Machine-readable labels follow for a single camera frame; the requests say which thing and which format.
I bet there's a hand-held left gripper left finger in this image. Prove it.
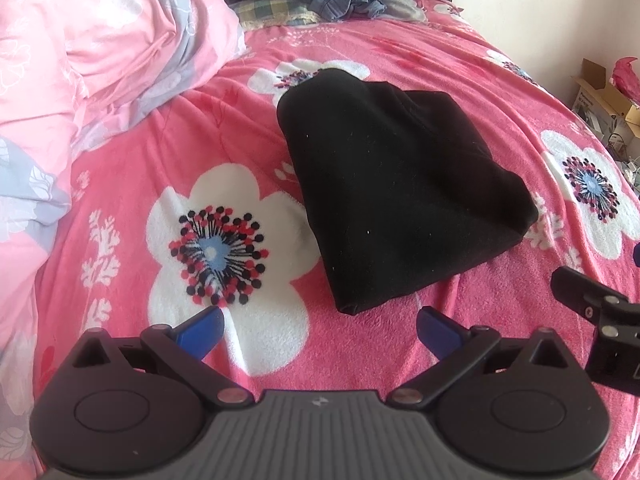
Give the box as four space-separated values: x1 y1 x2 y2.
70 306 251 406

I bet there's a pink floral blanket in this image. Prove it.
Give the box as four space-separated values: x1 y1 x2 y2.
30 0 640 480

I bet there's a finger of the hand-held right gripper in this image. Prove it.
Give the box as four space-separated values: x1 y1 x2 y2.
550 265 640 391

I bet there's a plaid pillow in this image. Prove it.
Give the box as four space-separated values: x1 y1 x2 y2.
231 0 321 31

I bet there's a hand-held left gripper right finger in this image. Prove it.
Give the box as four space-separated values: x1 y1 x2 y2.
392 306 583 408

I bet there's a pale pink floral duvet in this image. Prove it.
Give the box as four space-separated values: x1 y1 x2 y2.
0 0 249 480

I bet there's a black garment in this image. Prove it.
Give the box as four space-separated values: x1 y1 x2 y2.
276 67 540 317

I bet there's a pink plastic bag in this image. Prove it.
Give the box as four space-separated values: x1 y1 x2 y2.
612 56 640 106

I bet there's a cardboard box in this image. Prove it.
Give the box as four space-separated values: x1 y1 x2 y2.
571 58 640 141

